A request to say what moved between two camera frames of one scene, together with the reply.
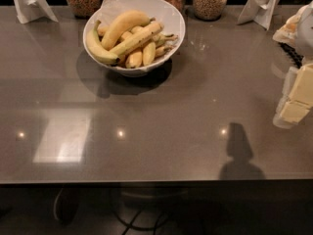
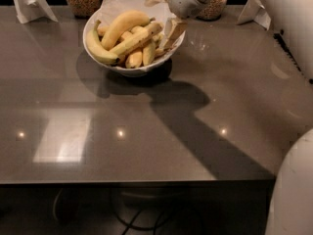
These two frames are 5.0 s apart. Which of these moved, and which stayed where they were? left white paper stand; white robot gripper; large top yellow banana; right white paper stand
Moved: white robot gripper
Stayed: large top yellow banana; right white paper stand; left white paper stand
